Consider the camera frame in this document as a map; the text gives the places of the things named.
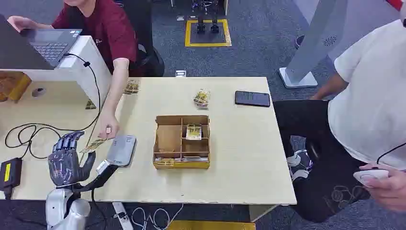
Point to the person's right hand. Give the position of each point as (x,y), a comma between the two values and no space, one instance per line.
(108,122)

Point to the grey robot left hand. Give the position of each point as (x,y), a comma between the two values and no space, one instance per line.
(65,166)

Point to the yellow printed card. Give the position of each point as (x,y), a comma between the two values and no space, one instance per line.
(93,145)

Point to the white handheld controller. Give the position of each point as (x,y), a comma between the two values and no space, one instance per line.
(371,175)

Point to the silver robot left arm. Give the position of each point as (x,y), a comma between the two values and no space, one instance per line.
(65,209)

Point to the small yellow card pack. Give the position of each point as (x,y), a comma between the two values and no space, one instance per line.
(90,105)

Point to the grey flat card scanner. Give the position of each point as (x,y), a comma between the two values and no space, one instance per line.
(122,150)

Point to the wrapped yellow card pack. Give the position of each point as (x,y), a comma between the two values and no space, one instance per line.
(131,86)
(202,99)

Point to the black power adapter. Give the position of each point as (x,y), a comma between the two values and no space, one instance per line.
(10,174)

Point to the white desk partition box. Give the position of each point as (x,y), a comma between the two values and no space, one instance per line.
(85,70)

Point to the wooden card box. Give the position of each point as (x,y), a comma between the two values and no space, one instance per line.
(173,143)

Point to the yellow card stack in slot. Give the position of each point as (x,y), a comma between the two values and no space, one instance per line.
(164,162)

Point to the white power strip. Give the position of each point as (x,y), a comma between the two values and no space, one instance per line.
(123,217)

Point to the black office chair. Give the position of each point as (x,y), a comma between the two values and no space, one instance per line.
(149,47)

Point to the card with pale print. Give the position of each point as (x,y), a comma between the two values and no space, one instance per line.
(193,132)

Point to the person in red shirt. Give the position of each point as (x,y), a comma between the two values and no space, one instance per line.
(108,35)

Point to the small white floor plate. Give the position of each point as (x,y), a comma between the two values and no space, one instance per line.
(180,73)

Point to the black laptop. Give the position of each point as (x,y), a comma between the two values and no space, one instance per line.
(47,47)

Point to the brown wooden block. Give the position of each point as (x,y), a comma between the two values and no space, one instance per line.
(12,85)

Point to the black robot feet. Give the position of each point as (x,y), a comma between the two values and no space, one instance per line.
(206,27)

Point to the yellow floor strip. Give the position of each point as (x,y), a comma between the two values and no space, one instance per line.
(211,225)

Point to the black smartphone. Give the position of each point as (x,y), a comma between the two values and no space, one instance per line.
(252,98)

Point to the white panel stand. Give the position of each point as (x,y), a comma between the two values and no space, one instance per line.
(312,41)

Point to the person in white shirt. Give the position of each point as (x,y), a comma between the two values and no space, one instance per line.
(364,104)

